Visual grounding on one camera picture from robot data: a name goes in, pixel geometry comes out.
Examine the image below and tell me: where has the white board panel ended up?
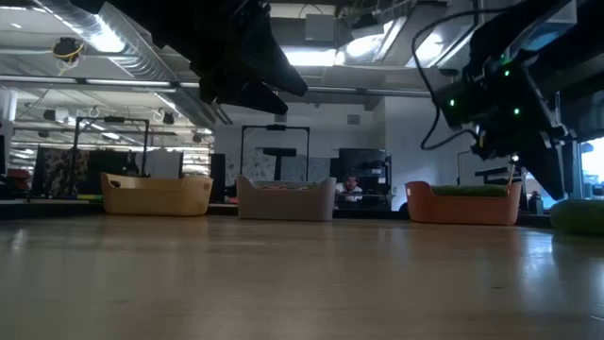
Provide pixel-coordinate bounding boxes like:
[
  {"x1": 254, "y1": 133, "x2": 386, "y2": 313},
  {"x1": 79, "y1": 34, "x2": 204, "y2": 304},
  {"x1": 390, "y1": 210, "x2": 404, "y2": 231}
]
[{"x1": 456, "y1": 149, "x2": 514, "y2": 186}]

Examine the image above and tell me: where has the orange plastic basket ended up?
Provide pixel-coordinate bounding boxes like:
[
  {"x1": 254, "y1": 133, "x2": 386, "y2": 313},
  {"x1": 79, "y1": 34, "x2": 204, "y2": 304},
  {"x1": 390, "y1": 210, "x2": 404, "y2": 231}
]
[{"x1": 404, "y1": 180, "x2": 523, "y2": 227}]

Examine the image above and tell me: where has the grey plastic basket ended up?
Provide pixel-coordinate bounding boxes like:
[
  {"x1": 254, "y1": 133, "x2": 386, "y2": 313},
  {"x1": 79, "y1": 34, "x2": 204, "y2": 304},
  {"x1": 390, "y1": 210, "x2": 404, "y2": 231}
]
[{"x1": 235, "y1": 174, "x2": 337, "y2": 222}]

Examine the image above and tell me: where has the silver ventilation duct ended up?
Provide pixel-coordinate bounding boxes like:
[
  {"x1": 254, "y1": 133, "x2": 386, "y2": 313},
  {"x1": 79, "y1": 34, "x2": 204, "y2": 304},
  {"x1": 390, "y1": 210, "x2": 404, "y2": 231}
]
[{"x1": 37, "y1": 0, "x2": 232, "y2": 127}]

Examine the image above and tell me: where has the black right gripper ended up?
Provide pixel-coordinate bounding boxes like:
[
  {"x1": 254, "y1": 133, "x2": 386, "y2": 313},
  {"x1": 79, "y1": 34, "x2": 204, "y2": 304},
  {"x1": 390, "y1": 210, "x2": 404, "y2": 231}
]
[{"x1": 469, "y1": 106, "x2": 575, "y2": 202}]

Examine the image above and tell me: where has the patterned camouflage cloth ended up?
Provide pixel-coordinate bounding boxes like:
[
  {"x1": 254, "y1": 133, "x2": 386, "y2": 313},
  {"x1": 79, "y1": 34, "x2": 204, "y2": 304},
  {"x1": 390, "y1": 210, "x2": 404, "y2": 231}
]
[{"x1": 32, "y1": 146, "x2": 91, "y2": 195}]

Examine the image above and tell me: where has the person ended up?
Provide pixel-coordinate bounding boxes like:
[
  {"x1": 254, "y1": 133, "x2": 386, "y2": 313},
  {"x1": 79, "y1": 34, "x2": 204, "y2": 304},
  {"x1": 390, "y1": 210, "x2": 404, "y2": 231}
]
[{"x1": 335, "y1": 173, "x2": 364, "y2": 203}]

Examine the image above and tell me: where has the black gantry frame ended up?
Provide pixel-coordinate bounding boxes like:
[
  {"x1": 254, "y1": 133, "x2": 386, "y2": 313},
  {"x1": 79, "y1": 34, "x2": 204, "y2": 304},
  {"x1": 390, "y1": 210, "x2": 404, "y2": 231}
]
[
  {"x1": 240, "y1": 124, "x2": 311, "y2": 183},
  {"x1": 70, "y1": 115, "x2": 151, "y2": 196}
]

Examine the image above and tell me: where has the black shelving cabinet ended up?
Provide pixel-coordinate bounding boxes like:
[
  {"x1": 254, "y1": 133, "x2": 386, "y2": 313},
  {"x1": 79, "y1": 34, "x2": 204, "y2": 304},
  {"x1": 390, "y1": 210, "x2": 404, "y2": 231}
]
[{"x1": 329, "y1": 147, "x2": 393, "y2": 212}]

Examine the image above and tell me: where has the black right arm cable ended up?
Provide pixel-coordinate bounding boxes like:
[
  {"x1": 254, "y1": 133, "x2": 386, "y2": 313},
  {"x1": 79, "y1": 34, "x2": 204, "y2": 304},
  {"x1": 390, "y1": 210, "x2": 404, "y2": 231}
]
[{"x1": 411, "y1": 8, "x2": 501, "y2": 152}]

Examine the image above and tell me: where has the yellow plastic basket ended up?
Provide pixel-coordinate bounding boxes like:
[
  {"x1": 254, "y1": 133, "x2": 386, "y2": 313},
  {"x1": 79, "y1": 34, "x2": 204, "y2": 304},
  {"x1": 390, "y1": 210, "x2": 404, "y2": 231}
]
[{"x1": 99, "y1": 172, "x2": 214, "y2": 217}]

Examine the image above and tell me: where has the grey ceiling pipe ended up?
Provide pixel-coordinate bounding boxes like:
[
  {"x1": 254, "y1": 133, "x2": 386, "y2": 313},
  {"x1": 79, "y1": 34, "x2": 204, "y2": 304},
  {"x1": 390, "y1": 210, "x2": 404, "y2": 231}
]
[{"x1": 0, "y1": 74, "x2": 433, "y2": 99}]

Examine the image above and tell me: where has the green lime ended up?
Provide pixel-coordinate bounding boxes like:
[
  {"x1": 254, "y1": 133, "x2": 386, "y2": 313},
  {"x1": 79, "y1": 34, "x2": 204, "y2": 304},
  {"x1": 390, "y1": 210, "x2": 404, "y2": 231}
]
[{"x1": 549, "y1": 197, "x2": 604, "y2": 237}]

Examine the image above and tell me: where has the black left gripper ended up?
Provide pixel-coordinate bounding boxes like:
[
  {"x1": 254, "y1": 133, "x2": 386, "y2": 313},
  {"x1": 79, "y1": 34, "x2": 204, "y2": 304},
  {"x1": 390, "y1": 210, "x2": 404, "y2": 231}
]
[{"x1": 195, "y1": 0, "x2": 309, "y2": 116}]

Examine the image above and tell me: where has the white ceiling unit box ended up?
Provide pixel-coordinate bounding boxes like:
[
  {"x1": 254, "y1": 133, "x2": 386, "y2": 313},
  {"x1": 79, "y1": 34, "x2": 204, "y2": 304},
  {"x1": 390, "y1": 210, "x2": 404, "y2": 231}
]
[{"x1": 304, "y1": 12, "x2": 337, "y2": 43}]

